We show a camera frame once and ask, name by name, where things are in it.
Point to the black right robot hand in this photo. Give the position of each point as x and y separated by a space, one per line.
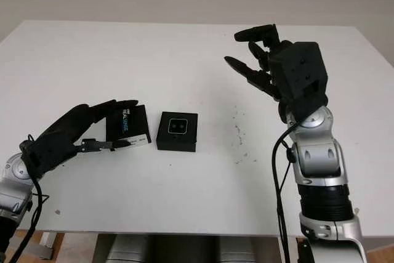
264 78

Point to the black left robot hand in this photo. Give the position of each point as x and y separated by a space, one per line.
52 146

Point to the black RealSense box lid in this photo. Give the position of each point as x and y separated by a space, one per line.
135 124

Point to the small silver depth camera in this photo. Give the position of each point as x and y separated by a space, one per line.
177 126

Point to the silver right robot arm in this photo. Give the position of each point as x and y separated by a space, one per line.
317 158

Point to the black box base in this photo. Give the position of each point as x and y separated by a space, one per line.
163 144

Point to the white metal table leg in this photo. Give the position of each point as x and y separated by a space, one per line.
48 244

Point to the grey robot torso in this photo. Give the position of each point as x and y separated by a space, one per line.
184 249

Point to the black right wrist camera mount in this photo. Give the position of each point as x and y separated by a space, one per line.
301 69

